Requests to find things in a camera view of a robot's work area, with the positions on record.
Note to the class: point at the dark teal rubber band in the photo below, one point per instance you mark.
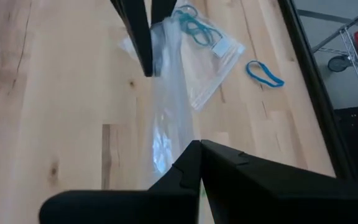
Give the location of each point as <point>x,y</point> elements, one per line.
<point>182,15</point>
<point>210,31</point>
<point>194,34</point>

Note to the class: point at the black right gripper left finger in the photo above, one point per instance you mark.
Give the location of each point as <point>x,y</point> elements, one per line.
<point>120,207</point>

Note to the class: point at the blue rubber band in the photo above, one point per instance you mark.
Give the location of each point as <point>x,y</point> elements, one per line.
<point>277,84</point>

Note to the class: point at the clear plastic zip bag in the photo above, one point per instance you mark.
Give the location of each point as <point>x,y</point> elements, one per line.
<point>172,109</point>
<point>204,71</point>

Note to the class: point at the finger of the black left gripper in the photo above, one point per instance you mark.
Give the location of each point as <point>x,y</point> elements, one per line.
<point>137,28</point>
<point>162,9</point>

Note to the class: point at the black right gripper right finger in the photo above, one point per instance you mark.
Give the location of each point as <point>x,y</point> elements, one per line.
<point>275,196</point>

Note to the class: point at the black aluminium table frame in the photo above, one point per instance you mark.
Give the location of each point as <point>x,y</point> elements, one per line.
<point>316,90</point>

